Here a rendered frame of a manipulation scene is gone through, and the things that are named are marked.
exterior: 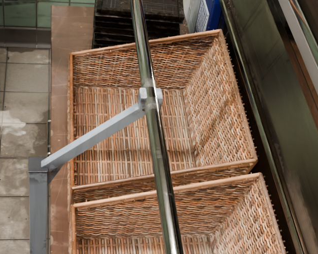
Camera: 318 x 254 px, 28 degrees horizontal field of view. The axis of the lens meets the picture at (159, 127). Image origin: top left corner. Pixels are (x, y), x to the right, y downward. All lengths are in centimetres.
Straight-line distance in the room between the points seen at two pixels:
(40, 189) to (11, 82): 161
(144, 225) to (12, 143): 115
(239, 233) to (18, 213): 110
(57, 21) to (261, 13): 90
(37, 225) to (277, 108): 65
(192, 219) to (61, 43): 90
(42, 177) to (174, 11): 89
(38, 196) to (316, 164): 62
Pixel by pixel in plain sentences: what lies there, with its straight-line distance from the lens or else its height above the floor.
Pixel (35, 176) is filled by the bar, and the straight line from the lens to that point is 140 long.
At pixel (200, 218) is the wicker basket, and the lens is 171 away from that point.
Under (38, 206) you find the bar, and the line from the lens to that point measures 149.
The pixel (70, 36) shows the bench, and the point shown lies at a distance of 234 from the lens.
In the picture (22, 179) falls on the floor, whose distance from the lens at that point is 261.
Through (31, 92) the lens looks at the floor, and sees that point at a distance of 296.
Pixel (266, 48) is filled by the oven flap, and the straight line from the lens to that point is 170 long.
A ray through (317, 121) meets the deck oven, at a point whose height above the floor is 112.
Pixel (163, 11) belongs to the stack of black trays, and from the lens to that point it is 208.
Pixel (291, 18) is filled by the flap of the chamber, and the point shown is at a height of 140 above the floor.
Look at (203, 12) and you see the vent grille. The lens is 222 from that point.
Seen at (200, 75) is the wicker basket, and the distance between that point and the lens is 206.
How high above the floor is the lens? 202
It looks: 45 degrees down
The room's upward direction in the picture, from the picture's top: 11 degrees clockwise
